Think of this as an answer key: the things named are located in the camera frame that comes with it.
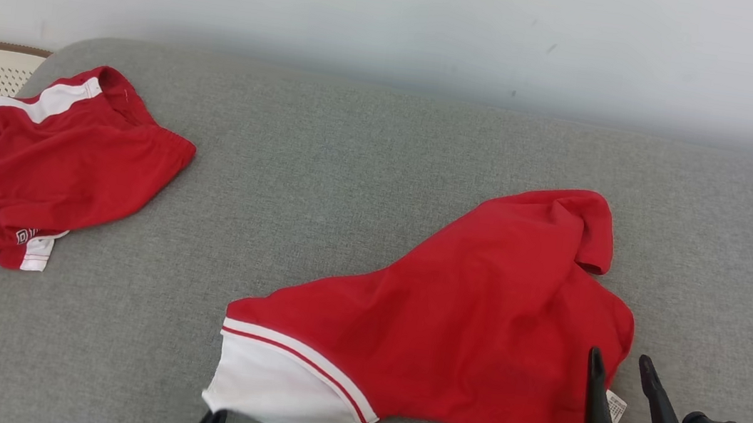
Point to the red jersey with white sleeves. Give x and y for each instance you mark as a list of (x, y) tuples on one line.
[(479, 310)]

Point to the red shorts with white stripe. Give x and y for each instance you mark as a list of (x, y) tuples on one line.
[(64, 180)]

